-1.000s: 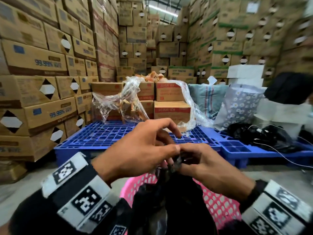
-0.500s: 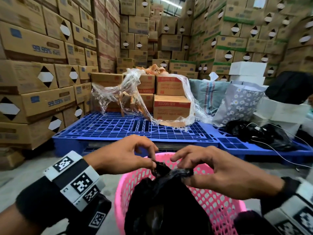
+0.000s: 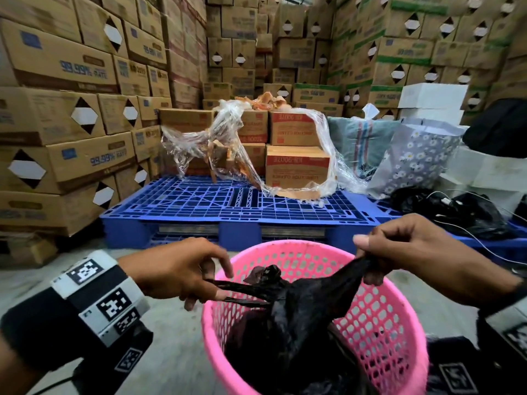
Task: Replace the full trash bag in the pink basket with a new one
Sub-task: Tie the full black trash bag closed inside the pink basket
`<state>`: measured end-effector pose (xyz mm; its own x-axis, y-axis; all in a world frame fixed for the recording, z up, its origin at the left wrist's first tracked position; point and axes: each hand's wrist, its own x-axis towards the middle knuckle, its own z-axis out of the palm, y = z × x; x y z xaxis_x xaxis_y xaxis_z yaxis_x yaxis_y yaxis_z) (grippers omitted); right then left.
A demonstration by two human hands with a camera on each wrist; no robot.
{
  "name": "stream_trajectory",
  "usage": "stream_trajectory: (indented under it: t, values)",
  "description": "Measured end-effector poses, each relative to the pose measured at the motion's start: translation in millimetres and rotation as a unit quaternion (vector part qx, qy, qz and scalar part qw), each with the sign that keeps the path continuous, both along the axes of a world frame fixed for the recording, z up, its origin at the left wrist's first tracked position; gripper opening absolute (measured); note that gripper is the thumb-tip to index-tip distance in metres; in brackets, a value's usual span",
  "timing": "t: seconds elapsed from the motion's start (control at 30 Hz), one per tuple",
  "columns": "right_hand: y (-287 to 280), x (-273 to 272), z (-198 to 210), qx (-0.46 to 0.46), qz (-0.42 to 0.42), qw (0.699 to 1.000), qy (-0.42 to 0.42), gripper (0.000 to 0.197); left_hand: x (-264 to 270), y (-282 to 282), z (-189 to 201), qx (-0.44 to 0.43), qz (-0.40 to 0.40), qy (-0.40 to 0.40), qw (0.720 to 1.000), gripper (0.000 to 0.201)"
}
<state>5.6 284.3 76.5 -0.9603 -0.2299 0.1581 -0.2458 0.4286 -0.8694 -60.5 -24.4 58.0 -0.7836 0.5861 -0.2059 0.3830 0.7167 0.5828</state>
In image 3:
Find person's left hand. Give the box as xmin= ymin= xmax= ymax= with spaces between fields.
xmin=119 ymin=237 xmax=234 ymax=312

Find person's right hand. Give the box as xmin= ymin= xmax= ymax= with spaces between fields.
xmin=353 ymin=213 xmax=522 ymax=310

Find black plastic bag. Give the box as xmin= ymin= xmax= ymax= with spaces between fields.
xmin=207 ymin=254 xmax=377 ymax=395

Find person's left forearm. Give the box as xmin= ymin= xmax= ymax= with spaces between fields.
xmin=0 ymin=335 xmax=44 ymax=395

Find blue plastic pallet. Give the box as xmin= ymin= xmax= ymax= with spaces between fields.
xmin=329 ymin=190 xmax=527 ymax=267
xmin=100 ymin=175 xmax=383 ymax=252

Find pink plastic basket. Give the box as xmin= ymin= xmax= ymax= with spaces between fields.
xmin=201 ymin=240 xmax=430 ymax=395

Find floral print bag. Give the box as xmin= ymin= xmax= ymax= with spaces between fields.
xmin=366 ymin=118 xmax=467 ymax=201

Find crumpled black plastic bags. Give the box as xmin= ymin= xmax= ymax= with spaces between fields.
xmin=389 ymin=187 xmax=517 ymax=241

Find clear plastic wrap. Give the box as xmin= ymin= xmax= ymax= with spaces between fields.
xmin=160 ymin=98 xmax=369 ymax=203

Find striped green woven sack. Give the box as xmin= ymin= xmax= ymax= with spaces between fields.
xmin=327 ymin=116 xmax=402 ymax=178

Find red-labelled cardboard box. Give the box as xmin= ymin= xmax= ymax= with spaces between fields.
xmin=238 ymin=110 xmax=269 ymax=144
xmin=265 ymin=145 xmax=331 ymax=190
xmin=242 ymin=142 xmax=267 ymax=174
xmin=269 ymin=111 xmax=323 ymax=147

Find white marker wrist tracker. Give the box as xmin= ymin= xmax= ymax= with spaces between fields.
xmin=51 ymin=249 xmax=151 ymax=348
xmin=477 ymin=279 xmax=527 ymax=368

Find white foam box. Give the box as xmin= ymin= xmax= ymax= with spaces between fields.
xmin=398 ymin=82 xmax=469 ymax=110
xmin=397 ymin=108 xmax=465 ymax=126
xmin=434 ymin=173 xmax=525 ymax=220
xmin=446 ymin=145 xmax=527 ymax=194

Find plain brown cardboard box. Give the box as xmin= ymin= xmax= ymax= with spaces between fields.
xmin=159 ymin=108 xmax=215 ymax=134

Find torn orange cardboard scraps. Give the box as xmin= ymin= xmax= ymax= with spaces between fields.
xmin=236 ymin=91 xmax=290 ymax=112

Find large black bag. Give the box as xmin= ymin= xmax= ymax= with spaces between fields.
xmin=463 ymin=98 xmax=527 ymax=159

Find black wristband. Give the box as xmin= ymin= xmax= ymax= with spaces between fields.
xmin=0 ymin=286 xmax=105 ymax=373

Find stack of green-striped cardboard boxes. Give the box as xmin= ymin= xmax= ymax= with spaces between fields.
xmin=327 ymin=0 xmax=527 ymax=126

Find stack of brown cardboard boxes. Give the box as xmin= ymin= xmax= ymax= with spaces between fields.
xmin=0 ymin=0 xmax=344 ymax=238

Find white cable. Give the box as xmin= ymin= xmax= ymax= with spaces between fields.
xmin=425 ymin=189 xmax=527 ymax=266

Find black cable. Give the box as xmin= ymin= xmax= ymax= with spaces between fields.
xmin=28 ymin=375 xmax=79 ymax=395

